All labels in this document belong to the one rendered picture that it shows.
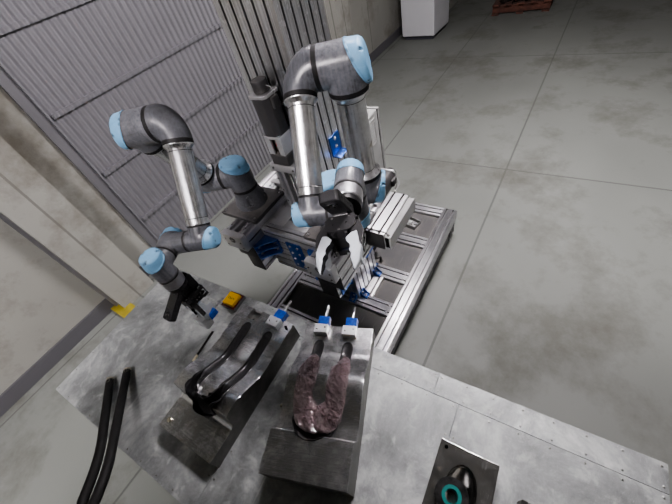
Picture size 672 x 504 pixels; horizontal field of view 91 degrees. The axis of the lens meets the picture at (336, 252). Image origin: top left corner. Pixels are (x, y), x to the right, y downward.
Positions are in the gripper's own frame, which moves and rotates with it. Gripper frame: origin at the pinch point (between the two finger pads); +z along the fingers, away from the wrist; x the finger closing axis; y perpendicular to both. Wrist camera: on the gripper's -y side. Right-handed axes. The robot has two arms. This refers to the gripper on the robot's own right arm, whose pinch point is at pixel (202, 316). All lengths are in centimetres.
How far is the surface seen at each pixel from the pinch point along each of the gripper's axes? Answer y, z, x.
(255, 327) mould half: 6.3, 6.4, -19.8
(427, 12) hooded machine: 564, 63, 97
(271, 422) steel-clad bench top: -18.3, 15.4, -41.6
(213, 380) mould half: -17.0, 2.2, -21.1
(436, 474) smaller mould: -9, 10, -95
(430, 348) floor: 61, 97, -68
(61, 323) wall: -33, 70, 185
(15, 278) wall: -24, 23, 184
